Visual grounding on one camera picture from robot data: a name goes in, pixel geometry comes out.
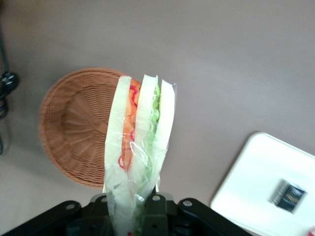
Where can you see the beige plastic tray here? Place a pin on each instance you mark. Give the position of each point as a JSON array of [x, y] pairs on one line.
[[258, 172]]

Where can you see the triangle sandwich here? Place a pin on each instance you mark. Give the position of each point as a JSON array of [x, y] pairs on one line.
[[147, 110]]

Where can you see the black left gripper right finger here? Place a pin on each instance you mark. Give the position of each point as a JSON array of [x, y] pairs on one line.
[[177, 218]]

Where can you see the round brown wicker basket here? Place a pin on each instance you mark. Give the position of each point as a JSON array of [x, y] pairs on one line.
[[73, 123]]

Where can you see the small black box gold print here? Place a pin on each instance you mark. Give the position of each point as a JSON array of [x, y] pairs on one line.
[[288, 196]]

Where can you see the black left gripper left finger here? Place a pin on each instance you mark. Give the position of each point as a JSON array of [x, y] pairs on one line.
[[61, 218]]

